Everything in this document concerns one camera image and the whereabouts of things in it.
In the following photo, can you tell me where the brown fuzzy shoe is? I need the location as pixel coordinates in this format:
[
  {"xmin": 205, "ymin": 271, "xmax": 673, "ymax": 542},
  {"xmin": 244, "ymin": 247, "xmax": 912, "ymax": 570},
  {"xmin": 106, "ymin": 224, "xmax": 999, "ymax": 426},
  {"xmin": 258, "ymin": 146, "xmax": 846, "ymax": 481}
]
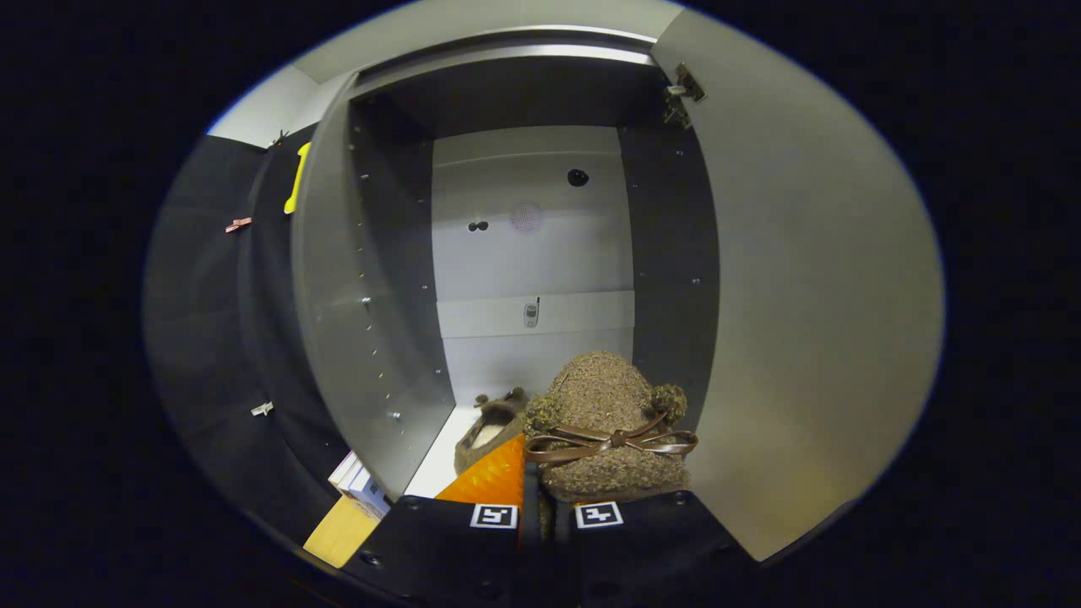
[
  {"xmin": 454, "ymin": 387, "xmax": 531, "ymax": 475},
  {"xmin": 524, "ymin": 351, "xmax": 699, "ymax": 503}
]

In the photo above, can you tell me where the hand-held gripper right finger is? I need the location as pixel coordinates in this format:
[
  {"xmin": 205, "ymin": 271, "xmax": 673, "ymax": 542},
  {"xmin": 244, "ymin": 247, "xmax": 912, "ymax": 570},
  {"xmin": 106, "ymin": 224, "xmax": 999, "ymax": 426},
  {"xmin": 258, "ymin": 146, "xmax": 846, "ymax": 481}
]
[{"xmin": 553, "ymin": 490, "xmax": 757, "ymax": 608}]

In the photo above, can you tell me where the beige shoe cabinet door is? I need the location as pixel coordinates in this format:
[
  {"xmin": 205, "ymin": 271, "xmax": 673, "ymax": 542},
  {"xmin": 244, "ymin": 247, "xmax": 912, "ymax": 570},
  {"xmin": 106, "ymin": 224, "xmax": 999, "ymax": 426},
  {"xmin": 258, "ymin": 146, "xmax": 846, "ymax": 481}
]
[{"xmin": 650, "ymin": 8, "xmax": 945, "ymax": 562}]

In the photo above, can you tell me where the black backdrop cloth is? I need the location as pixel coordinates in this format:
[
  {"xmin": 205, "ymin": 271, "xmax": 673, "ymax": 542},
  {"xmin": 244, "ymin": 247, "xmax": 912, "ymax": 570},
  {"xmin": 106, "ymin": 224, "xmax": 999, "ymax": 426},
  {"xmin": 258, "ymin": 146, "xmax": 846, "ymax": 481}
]
[{"xmin": 144, "ymin": 127, "xmax": 356, "ymax": 541}]

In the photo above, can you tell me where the dark grey shoe cabinet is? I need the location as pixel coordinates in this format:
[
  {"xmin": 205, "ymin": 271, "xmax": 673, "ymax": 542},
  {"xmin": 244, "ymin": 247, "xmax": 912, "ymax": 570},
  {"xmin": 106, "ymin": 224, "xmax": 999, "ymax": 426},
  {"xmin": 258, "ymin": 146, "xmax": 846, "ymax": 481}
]
[{"xmin": 291, "ymin": 30, "xmax": 723, "ymax": 499}]

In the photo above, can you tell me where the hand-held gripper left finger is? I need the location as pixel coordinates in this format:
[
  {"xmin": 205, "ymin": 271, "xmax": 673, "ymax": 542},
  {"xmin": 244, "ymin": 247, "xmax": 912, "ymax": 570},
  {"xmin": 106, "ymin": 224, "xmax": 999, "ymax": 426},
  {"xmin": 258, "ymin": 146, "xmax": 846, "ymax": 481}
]
[{"xmin": 342, "ymin": 433, "xmax": 541, "ymax": 608}]

